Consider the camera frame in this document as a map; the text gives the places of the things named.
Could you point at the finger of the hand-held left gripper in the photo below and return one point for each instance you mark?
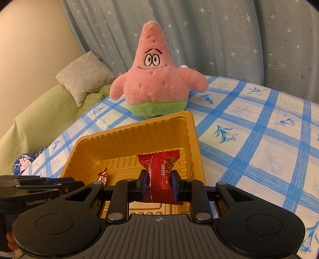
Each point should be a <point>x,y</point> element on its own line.
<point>67,187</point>
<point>37,179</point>

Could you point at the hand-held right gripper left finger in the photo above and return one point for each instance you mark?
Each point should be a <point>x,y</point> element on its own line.
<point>143,185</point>

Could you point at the beige cushion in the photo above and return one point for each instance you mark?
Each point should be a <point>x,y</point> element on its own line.
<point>83,74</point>

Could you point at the green patterned cushion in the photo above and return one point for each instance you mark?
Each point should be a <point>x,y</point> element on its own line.
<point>93,102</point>

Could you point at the person's left hand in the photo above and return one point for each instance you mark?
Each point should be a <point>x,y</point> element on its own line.
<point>10,239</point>

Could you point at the red snack packet white label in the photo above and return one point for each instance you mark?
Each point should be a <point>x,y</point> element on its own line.
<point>159,174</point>

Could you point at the blue checked tablecloth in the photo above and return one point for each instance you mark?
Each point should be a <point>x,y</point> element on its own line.
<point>249,149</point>

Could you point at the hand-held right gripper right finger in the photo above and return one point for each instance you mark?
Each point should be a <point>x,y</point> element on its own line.
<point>175,185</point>

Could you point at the blue white printed cloth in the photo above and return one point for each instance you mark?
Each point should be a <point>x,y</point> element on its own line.
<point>23,163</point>

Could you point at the grey-blue starred curtain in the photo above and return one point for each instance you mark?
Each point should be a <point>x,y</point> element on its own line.
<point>224,37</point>

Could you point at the green sofa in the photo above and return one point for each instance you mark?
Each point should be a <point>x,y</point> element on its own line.
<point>30,119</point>

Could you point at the small red twisted candy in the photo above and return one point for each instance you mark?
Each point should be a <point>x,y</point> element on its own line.
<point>102,176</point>

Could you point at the pink starfish plush toy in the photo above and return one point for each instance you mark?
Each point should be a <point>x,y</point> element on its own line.
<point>154,82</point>

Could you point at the yellow plastic tray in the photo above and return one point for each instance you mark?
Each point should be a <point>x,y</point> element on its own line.
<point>124,144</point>

